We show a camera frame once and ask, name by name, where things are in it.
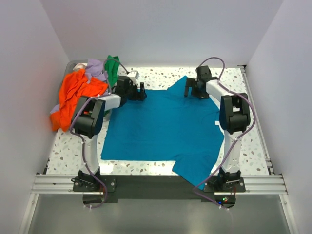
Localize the blue t shirt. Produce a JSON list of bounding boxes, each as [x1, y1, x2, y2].
[[101, 77, 224, 189]]

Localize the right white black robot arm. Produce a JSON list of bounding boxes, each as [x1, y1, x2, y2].
[[184, 66, 251, 192]]

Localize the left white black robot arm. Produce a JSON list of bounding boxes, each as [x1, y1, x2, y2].
[[69, 75, 147, 191]]

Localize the green t shirt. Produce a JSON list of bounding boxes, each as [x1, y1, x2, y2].
[[103, 55, 119, 88]]

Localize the pale pink t shirt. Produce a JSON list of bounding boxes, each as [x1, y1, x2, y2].
[[73, 63, 87, 72]]

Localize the orange t shirt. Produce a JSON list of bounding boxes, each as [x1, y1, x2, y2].
[[49, 69, 108, 132]]

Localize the clear plastic bin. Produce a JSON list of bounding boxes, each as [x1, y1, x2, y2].
[[64, 61, 108, 93]]

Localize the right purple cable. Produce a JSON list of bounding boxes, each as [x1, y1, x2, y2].
[[192, 56, 256, 208]]

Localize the purple cable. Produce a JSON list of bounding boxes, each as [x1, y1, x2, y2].
[[192, 56, 256, 208], [69, 58, 130, 208]]

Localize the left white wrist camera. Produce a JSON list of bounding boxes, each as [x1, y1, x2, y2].
[[127, 70, 139, 82]]

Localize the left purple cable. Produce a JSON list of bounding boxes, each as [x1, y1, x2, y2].
[[69, 58, 130, 208]]

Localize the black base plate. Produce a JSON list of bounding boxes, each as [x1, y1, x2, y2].
[[71, 175, 246, 205]]

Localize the aluminium frame rail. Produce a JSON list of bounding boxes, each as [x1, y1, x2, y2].
[[31, 175, 288, 195]]

